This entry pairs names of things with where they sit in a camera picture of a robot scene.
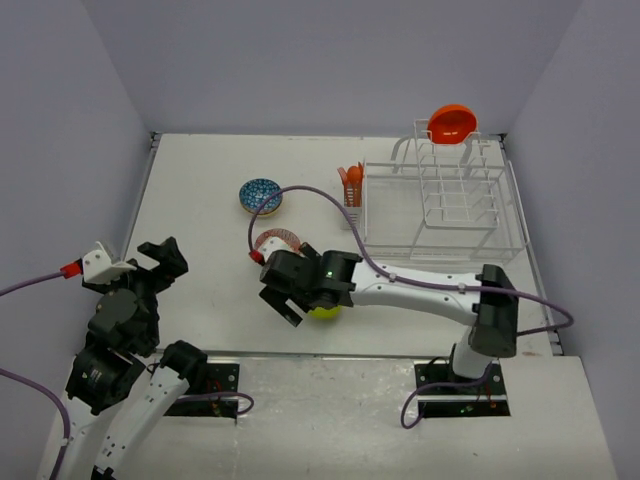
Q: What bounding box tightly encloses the yellow blue sun bowl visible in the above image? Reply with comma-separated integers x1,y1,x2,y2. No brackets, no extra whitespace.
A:
240,196,283,217

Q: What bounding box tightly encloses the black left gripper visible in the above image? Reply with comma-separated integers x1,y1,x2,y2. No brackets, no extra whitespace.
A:
84,235,188,347

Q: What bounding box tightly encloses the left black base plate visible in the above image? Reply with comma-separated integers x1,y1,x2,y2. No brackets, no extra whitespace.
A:
165,363,240,420

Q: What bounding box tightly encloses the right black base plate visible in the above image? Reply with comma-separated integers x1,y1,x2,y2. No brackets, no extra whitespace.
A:
414,357,511,419

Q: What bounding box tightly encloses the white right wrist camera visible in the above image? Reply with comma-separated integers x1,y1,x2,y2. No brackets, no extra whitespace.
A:
249,236,289,265

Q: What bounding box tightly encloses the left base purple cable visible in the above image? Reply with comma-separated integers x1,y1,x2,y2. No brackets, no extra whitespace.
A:
172,390,255,415

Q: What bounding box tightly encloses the white wire dish rack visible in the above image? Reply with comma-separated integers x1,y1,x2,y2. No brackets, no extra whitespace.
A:
360,120,528,265

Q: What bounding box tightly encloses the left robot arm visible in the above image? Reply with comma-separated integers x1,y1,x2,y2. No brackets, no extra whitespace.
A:
38,237,208,479

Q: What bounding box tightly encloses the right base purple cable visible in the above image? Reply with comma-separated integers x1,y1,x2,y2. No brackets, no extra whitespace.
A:
399,364,496,430

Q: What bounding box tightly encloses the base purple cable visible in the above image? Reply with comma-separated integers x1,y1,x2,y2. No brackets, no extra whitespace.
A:
172,390,255,415
399,364,496,430

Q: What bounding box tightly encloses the yellow-green bowl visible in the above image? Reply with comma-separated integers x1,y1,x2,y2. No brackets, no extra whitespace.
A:
307,306,342,320

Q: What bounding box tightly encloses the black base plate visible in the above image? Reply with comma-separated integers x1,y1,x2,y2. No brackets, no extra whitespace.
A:
165,363,240,420
414,357,511,419

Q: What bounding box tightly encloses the blue zigzag bowl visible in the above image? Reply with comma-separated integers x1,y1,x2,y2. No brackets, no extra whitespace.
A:
238,178,283,203

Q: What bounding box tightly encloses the orange plastic spoon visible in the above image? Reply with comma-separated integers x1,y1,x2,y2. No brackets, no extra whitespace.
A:
347,163,364,207

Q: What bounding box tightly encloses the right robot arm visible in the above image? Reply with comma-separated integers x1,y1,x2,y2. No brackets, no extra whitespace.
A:
251,237,519,393

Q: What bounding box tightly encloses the white cutlery holder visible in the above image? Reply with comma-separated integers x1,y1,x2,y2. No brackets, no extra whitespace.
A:
343,182,364,229

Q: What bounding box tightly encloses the purple camera cable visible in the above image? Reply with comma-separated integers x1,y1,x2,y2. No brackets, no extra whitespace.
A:
0,263,84,474
247,185,574,336

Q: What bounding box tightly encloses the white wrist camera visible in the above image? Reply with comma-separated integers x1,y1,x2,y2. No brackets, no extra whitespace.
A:
81,241,137,285
249,236,289,265

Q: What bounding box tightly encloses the orange plastic fork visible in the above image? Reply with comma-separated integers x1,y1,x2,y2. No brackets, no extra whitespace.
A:
337,167,351,207

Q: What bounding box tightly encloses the orange bowl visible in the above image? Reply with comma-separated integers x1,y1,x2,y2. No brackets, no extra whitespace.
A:
426,104,478,145

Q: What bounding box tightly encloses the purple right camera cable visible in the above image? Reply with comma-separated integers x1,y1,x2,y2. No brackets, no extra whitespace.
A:
247,185,574,336

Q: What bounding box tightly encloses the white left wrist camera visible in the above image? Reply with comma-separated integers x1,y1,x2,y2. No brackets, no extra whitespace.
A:
81,241,137,285

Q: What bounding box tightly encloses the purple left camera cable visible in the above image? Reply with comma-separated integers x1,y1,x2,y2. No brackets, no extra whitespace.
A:
0,263,84,474

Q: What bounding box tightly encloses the red patterned bowl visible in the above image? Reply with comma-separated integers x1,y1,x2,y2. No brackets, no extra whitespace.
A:
254,228,301,252

